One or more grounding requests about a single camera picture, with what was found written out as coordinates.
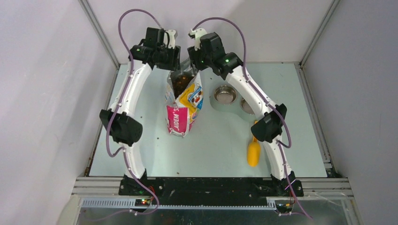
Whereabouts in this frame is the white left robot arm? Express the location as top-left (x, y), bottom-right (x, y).
top-left (99, 27), bottom-right (181, 195)

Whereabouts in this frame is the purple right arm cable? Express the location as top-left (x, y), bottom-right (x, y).
top-left (192, 17), bottom-right (313, 220)

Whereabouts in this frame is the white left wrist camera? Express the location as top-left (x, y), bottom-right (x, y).
top-left (163, 30), bottom-right (177, 49)

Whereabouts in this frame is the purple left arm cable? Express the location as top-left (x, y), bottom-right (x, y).
top-left (106, 8), bottom-right (164, 217)

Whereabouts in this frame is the aluminium frame rail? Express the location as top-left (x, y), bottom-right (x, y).
top-left (72, 177), bottom-right (353, 210)

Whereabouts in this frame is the steel bowl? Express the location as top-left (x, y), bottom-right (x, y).
top-left (240, 98), bottom-right (255, 115)
top-left (214, 85), bottom-right (237, 105)

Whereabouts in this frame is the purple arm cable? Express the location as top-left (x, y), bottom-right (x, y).
top-left (192, 17), bottom-right (313, 220)
top-left (106, 8), bottom-right (164, 217)

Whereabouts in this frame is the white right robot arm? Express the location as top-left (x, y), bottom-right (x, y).
top-left (188, 28), bottom-right (296, 196)

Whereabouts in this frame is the yellow plastic scoop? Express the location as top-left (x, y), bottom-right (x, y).
top-left (246, 135), bottom-right (261, 167)

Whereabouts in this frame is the right steel bowl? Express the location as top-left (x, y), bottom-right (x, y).
top-left (240, 98), bottom-right (255, 115)

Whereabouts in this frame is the pale green bowl stand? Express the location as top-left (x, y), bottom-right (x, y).
top-left (210, 82), bottom-right (267, 124)

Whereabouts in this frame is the left steel bowl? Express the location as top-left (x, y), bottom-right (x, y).
top-left (214, 85), bottom-right (237, 105)

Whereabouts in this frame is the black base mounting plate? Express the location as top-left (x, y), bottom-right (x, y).
top-left (118, 176), bottom-right (292, 207)

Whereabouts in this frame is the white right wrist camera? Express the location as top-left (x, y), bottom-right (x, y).
top-left (188, 28), bottom-right (207, 51)

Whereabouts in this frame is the pet food bag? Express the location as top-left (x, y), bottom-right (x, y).
top-left (165, 58), bottom-right (204, 137)

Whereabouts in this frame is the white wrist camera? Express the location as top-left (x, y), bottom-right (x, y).
top-left (163, 30), bottom-right (177, 49)
top-left (188, 28), bottom-right (207, 51)

